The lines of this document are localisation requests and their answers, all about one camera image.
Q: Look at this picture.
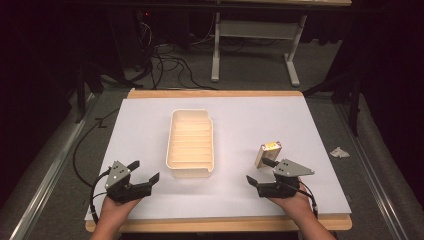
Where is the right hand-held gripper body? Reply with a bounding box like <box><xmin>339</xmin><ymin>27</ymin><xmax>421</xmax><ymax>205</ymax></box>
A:
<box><xmin>256</xmin><ymin>158</ymin><xmax>316</xmax><ymax>199</ymax></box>

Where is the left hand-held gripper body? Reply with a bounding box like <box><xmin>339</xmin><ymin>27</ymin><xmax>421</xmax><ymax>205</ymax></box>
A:
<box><xmin>104</xmin><ymin>160</ymin><xmax>154</xmax><ymax>204</ymax></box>

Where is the small tan box yellow label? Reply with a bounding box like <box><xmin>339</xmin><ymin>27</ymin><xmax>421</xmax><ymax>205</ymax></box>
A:
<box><xmin>254</xmin><ymin>140</ymin><xmax>283</xmax><ymax>170</ymax></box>

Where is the person's left hand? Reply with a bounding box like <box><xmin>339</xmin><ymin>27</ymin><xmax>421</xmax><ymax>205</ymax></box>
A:
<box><xmin>99</xmin><ymin>195</ymin><xmax>143</xmax><ymax>221</ymax></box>

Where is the person's right hand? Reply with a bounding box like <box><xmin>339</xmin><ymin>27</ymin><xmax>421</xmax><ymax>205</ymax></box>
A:
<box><xmin>266</xmin><ymin>178</ymin><xmax>314</xmax><ymax>220</ymax></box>

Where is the white table cover sheet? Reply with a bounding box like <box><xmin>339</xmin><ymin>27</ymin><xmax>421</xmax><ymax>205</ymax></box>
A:
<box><xmin>84</xmin><ymin>95</ymin><xmax>353</xmax><ymax>222</ymax></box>

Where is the cream plastic ridged tray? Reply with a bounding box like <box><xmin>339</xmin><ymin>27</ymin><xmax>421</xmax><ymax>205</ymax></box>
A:
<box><xmin>165</xmin><ymin>108</ymin><xmax>215</xmax><ymax>179</ymax></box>

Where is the crumpled white paper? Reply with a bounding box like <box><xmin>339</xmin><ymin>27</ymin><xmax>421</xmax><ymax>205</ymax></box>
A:
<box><xmin>329</xmin><ymin>146</ymin><xmax>351</xmax><ymax>159</ymax></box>

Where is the black metal stand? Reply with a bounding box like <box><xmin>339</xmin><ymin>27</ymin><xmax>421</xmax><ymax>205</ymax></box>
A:
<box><xmin>303</xmin><ymin>66</ymin><xmax>364</xmax><ymax>138</ymax></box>
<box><xmin>74</xmin><ymin>63</ymin><xmax>104</xmax><ymax>124</ymax></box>

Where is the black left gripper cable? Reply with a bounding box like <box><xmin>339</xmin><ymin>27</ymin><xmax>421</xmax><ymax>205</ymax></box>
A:
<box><xmin>89</xmin><ymin>168</ymin><xmax>113</xmax><ymax>225</ymax></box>

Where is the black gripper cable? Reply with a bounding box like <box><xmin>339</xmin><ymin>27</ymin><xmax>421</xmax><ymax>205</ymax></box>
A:
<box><xmin>289</xmin><ymin>179</ymin><xmax>319</xmax><ymax>219</ymax></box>
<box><xmin>89</xmin><ymin>168</ymin><xmax>113</xmax><ymax>225</ymax></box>

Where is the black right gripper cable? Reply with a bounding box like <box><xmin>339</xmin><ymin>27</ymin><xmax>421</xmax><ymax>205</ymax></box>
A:
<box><xmin>289</xmin><ymin>179</ymin><xmax>319</xmax><ymax>219</ymax></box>

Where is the black floor cable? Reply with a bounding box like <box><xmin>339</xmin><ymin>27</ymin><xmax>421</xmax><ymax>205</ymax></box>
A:
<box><xmin>72</xmin><ymin>108</ymin><xmax>120</xmax><ymax>188</ymax></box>

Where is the silver metal floor rail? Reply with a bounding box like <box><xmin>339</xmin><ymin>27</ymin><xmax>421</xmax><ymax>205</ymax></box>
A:
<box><xmin>336</xmin><ymin>103</ymin><xmax>411</xmax><ymax>240</ymax></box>
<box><xmin>9</xmin><ymin>94</ymin><xmax>98</xmax><ymax>240</ymax></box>

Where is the bundle of black cables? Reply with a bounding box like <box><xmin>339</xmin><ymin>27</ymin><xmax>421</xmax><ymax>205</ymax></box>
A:
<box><xmin>146</xmin><ymin>41</ymin><xmax>218</xmax><ymax>91</ymax></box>

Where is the white metal desk frame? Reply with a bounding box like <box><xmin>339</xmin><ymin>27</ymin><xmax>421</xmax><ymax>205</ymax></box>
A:
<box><xmin>210</xmin><ymin>11</ymin><xmax>308</xmax><ymax>88</ymax></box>

